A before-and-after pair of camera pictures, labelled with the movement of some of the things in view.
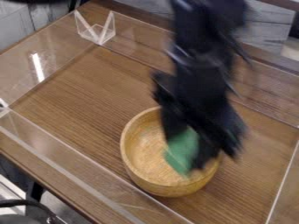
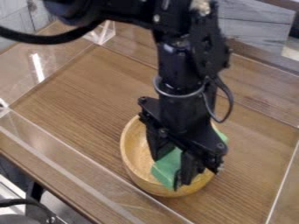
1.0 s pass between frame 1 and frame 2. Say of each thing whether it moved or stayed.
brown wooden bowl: stayed
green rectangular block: moved
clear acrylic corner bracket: stayed
